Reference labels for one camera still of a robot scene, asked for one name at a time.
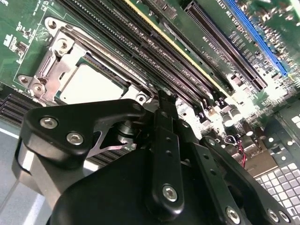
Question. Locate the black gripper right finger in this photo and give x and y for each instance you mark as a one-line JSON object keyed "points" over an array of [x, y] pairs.
{"points": [[211, 164]]}

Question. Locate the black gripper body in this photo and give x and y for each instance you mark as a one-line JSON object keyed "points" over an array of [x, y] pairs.
{"points": [[112, 192]]}

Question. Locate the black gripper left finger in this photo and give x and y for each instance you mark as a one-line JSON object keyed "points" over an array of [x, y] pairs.
{"points": [[70, 117]]}

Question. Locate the silver CPU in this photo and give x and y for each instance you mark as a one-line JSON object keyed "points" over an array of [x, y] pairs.
{"points": [[93, 85]]}

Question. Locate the metal locking lever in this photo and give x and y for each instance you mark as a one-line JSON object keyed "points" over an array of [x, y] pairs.
{"points": [[117, 62]]}

